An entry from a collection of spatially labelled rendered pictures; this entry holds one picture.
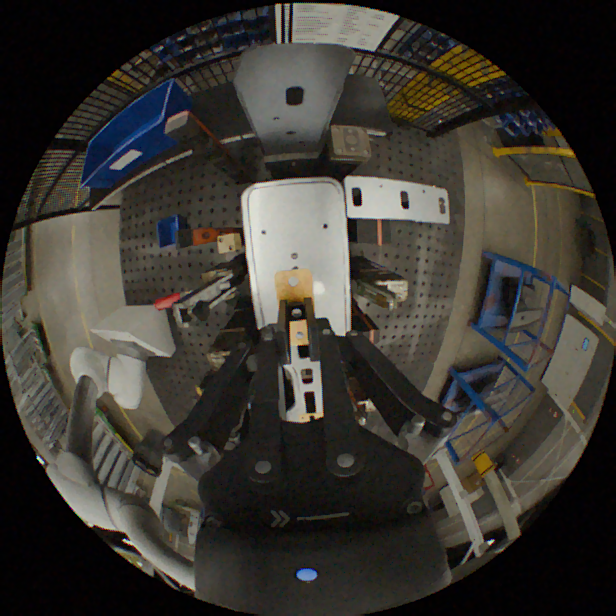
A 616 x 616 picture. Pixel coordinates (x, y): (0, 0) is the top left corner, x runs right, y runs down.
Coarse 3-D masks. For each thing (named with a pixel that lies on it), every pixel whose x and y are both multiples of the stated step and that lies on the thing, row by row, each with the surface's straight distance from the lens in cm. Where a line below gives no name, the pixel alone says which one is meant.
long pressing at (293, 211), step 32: (256, 192) 47; (288, 192) 46; (320, 192) 47; (256, 224) 46; (288, 224) 46; (320, 224) 46; (256, 256) 47; (288, 256) 46; (320, 256) 46; (256, 288) 48; (320, 288) 48; (256, 320) 51; (320, 384) 61; (288, 416) 71
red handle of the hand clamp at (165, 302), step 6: (228, 282) 42; (222, 288) 42; (228, 288) 43; (174, 294) 41; (180, 294) 41; (186, 294) 41; (156, 300) 41; (162, 300) 41; (168, 300) 41; (174, 300) 41; (156, 306) 42; (162, 306) 41; (168, 306) 41
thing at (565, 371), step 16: (576, 320) 793; (560, 336) 804; (576, 336) 789; (592, 336) 783; (560, 352) 807; (576, 352) 794; (592, 352) 788; (560, 368) 813; (576, 368) 800; (544, 384) 843; (560, 384) 822; (576, 384) 809; (560, 400) 833
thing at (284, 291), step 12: (276, 276) 21; (288, 276) 21; (300, 276) 21; (276, 288) 22; (288, 288) 22; (300, 288) 22; (312, 288) 22; (288, 300) 22; (300, 300) 22; (312, 300) 22; (288, 312) 21; (300, 312) 22; (300, 324) 23
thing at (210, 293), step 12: (228, 276) 42; (204, 288) 35; (216, 288) 39; (180, 300) 31; (192, 300) 31; (204, 300) 30; (216, 300) 37; (180, 312) 31; (192, 312) 30; (204, 312) 29; (180, 324) 31
